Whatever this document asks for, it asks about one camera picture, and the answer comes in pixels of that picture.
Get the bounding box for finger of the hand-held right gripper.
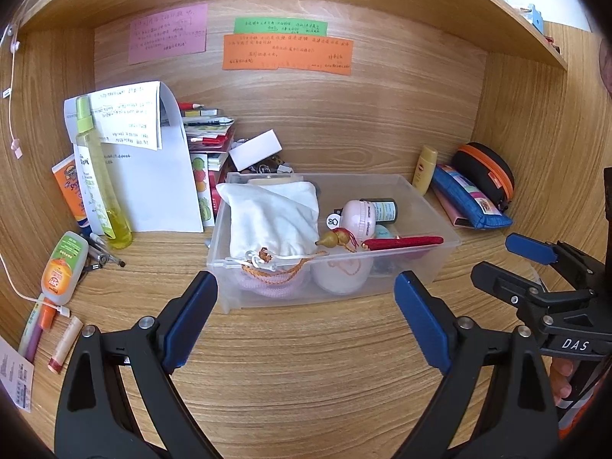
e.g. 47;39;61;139
471;261;575;335
506;233;598;290

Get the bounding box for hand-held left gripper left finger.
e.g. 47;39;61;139
54;271;223;459

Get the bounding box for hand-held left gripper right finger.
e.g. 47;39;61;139
392;271;560;459

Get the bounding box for gourd charm with red tassel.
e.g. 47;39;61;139
316;228;444;253

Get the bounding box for clear plastic storage bin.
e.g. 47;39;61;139
207;172;462;315

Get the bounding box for dark green small bottle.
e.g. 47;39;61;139
358;197;399;225

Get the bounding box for white cloth drawstring pouch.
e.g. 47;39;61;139
215;182;320;269

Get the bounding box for person's right forearm orange sleeve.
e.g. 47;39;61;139
558;392;596;441

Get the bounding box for wooden desktop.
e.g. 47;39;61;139
0;146;612;459

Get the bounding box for person's right hand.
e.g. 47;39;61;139
550;360;573;407

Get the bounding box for blue pencil case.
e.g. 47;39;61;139
433;165;513;229

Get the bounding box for pink flat case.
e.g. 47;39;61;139
437;189;474;228

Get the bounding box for black case with orange zip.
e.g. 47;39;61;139
452;142;516;211

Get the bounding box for silver metal pen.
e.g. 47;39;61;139
79;244;113;274

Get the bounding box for pink round ball container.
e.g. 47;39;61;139
340;199;378;240

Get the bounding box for small yellow tube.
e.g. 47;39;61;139
412;146;438;196

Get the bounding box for fruit print box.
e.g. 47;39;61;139
191;153;218;228

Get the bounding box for beige lip balm stick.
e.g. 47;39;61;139
48;316;83;374

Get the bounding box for white folded paper sheets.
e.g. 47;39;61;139
64;81;205;233

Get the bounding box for clear bottle with orange label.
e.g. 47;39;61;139
41;231;91;308

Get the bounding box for orange marker pen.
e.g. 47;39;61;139
37;303;58;333

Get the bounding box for yellow spray bottle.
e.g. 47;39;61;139
75;96;133;249

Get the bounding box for purple marker pen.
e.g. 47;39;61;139
18;296;46;363

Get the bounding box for pile of binder clips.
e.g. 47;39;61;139
246;160;293;176

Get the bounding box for small white box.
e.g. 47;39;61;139
228;129;282;173

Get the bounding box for orange sunscreen tube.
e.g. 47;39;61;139
52;154;91;230

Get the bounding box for white printed receipt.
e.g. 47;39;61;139
0;337;35;413

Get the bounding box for stack of books and boxes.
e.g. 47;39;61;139
179;100;237;158

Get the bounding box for small blue clip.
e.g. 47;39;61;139
523;4;546;34

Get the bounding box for orange paper note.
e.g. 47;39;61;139
222;33;355;76

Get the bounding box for pink paper note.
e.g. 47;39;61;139
128;4;208;64

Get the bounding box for green paper note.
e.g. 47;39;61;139
233;16;328;36

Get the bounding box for pink coiled cord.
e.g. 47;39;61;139
239;260;311;297

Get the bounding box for white charging cable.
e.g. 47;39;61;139
0;251;72;317
4;29;24;158

